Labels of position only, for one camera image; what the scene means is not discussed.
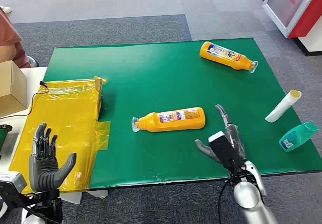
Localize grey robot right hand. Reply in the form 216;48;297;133
195;104;247;165

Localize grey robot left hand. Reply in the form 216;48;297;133
29;122;78;193

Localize orange detergent bottle clear cap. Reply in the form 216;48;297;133
131;107;206;133
199;41;259;74

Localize white tube bottle yellow end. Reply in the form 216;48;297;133
265;90;302;123

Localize teal plastic bottle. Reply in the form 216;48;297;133
278;122;319;153

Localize dark green round object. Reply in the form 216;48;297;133
0;124;13;152

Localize yellow plastic wrapped tray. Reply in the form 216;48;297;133
9;76;112;194

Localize white paper sheet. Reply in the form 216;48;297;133
60;189;109;205

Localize brown cardboard box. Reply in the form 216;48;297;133
0;60;28;118

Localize green table mat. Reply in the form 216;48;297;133
43;37;322;190

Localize white red display stand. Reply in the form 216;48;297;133
262;0;322;39

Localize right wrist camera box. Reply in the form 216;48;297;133
208;131;245;175

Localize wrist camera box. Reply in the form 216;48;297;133
208;131;245;175
0;171;28;203

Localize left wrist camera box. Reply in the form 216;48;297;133
0;171;28;203

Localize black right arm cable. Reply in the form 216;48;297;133
218;177;235;224

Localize thin black table cable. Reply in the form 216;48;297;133
0;81;49;120

